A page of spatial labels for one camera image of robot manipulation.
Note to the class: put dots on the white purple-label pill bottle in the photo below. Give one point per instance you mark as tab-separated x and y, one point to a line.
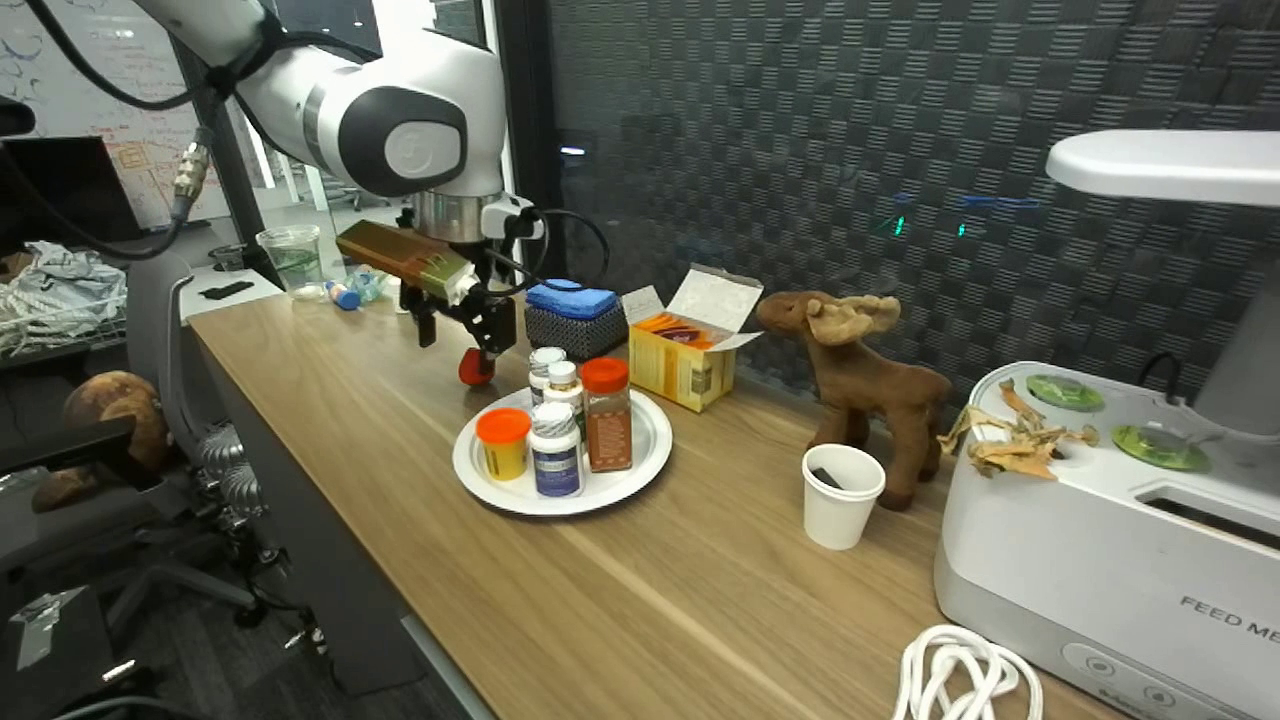
547	360
554	458

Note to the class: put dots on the dried brown leaves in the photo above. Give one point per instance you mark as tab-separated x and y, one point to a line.
1013	440

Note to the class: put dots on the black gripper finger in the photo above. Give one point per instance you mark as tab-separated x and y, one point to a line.
498	324
421	320

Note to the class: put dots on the blue folded cloth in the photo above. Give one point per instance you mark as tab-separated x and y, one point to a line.
568	297

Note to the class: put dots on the brown plush moose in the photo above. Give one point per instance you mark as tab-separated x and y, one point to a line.
865	384

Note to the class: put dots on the clear plastic container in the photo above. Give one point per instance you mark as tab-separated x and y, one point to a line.
296	258

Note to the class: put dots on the white storage container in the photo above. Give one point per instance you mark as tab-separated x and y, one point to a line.
1066	561

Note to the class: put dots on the yellow cardboard box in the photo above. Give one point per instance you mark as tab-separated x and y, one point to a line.
682	360

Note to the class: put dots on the black flat object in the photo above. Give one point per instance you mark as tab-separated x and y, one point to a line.
226	290

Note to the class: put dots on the small blue object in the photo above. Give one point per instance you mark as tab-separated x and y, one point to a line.
351	295

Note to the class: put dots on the black panel frame post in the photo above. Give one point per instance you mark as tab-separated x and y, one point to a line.
530	122

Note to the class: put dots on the green plant pod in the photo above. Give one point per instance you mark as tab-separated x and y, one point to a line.
1066	394
1156	447

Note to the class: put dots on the brown round plush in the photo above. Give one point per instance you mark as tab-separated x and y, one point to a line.
116	414

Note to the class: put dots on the yellow tub orange lid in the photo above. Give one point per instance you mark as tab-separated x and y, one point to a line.
507	447

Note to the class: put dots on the brown spice jar red lid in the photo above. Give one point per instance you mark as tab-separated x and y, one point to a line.
606	422

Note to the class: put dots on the white paper cup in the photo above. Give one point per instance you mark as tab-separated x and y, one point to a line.
841	503

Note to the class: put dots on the white paper plate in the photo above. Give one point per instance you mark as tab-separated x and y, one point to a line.
585	489

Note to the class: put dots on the black monitor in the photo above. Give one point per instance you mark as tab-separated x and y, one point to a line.
64	185

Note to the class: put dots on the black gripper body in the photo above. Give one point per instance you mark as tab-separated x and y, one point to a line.
492	273

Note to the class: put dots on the white stained-lid pill bottle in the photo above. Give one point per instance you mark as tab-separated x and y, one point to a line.
564	384

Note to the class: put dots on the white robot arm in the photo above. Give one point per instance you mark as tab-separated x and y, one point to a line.
400	133

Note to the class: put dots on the grey woven basket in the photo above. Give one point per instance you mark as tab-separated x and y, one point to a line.
583	337

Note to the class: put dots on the red-orange ball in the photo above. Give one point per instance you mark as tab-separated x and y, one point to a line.
472	369

